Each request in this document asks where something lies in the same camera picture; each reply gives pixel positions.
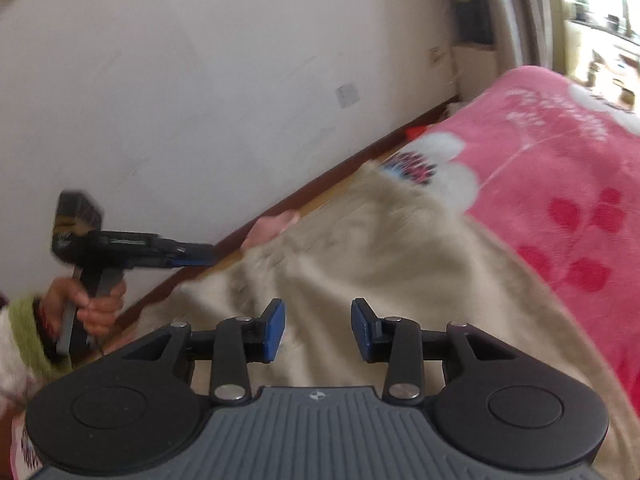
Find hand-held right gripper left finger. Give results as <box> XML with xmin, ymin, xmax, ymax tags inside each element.
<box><xmin>120</xmin><ymin>298</ymin><xmax>287</xmax><ymax>407</ymax></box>

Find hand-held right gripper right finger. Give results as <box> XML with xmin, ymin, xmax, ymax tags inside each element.
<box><xmin>351</xmin><ymin>298</ymin><xmax>521</xmax><ymax>403</ymax></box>

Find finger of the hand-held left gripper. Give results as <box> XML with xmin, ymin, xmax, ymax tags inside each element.
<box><xmin>165</xmin><ymin>241</ymin><xmax>217</xmax><ymax>267</ymax></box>

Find beige pants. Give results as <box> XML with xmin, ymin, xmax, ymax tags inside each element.
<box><xmin>132</xmin><ymin>160</ymin><xmax>640</xmax><ymax>480</ymax></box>

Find person's left hand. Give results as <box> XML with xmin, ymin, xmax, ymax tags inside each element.
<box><xmin>42</xmin><ymin>277</ymin><xmax>127</xmax><ymax>342</ymax></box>

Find pink slipper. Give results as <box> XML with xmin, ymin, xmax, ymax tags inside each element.
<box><xmin>242</xmin><ymin>210</ymin><xmax>301</xmax><ymax>250</ymax></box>

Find pink floral blanket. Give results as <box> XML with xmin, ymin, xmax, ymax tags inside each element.
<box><xmin>380</xmin><ymin>65</ymin><xmax>640</xmax><ymax>423</ymax></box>

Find white box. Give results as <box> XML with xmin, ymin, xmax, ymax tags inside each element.
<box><xmin>451</xmin><ymin>44</ymin><xmax>498</xmax><ymax>103</ymax></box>

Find dark box with blue label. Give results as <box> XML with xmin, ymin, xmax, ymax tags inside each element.
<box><xmin>445</xmin><ymin>0</ymin><xmax>496</xmax><ymax>47</ymax></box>

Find grey curtain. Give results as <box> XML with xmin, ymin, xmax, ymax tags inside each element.
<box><xmin>479</xmin><ymin>0</ymin><xmax>557</xmax><ymax>75</ymax></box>

